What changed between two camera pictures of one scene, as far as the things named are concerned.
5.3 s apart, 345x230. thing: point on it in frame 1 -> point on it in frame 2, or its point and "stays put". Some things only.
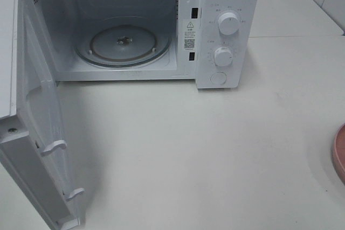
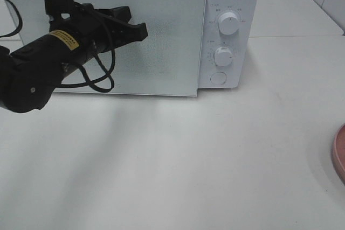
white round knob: x=223 y=56 stays put
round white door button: x=219 y=78 stays put
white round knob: x=228 y=23 stays put
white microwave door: x=34 y=151 -> x=171 y=61
